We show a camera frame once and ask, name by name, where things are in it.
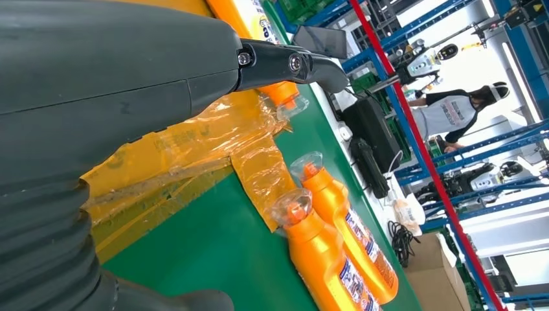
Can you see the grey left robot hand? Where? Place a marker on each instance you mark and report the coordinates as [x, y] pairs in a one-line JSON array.
[[107, 73]]

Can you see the orange detergent bottle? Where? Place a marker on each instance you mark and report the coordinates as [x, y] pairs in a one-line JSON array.
[[330, 201], [317, 266], [281, 92]]

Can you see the yellow taped cardboard mat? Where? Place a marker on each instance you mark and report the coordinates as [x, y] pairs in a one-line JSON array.
[[193, 146]]

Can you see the dark tablet on stand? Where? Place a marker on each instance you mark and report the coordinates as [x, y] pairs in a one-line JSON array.
[[321, 41]]

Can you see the black carry bag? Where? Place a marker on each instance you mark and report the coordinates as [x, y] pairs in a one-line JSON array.
[[373, 129]]

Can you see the black remote controller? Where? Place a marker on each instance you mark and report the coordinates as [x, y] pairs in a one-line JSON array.
[[369, 167]]

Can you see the white upright robot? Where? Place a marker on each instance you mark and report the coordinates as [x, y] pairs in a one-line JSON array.
[[422, 64]]

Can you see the clear plastic bag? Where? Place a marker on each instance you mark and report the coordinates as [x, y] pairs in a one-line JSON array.
[[407, 214]]

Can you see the person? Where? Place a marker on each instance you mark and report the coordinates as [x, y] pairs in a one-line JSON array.
[[450, 116]]

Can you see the black white robot on shelf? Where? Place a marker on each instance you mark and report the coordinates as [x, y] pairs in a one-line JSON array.
[[463, 182]]

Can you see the brown cardboard box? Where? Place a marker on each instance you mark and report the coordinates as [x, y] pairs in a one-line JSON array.
[[433, 279]]

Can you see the blue metal rack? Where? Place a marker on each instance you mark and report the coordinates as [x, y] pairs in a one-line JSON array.
[[525, 60]]

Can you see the red metal post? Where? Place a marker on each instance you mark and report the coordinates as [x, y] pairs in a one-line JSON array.
[[425, 150]]

